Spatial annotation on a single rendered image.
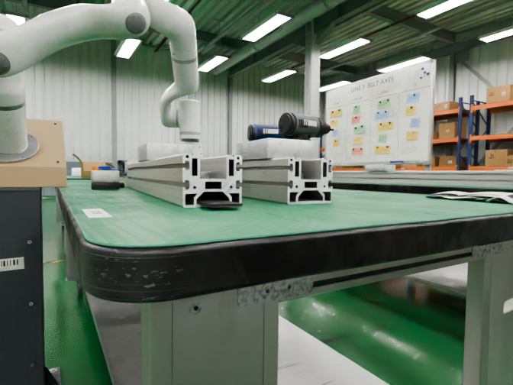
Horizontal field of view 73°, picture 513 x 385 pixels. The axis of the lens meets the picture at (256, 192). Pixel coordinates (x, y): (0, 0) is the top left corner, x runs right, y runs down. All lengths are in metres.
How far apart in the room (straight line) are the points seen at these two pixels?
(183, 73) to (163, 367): 1.06
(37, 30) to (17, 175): 0.49
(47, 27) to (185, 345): 1.01
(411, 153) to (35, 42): 3.37
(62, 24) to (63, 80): 11.46
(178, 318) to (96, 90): 12.37
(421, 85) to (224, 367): 3.68
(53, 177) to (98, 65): 11.55
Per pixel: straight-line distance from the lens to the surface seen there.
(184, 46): 1.27
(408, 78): 4.05
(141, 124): 12.74
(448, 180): 2.22
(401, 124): 3.99
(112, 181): 1.18
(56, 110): 12.48
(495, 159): 10.97
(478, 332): 0.86
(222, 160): 0.59
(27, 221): 1.42
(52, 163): 1.44
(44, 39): 1.23
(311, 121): 0.97
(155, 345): 0.40
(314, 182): 0.67
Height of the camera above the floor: 0.83
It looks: 3 degrees down
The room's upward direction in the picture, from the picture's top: 1 degrees clockwise
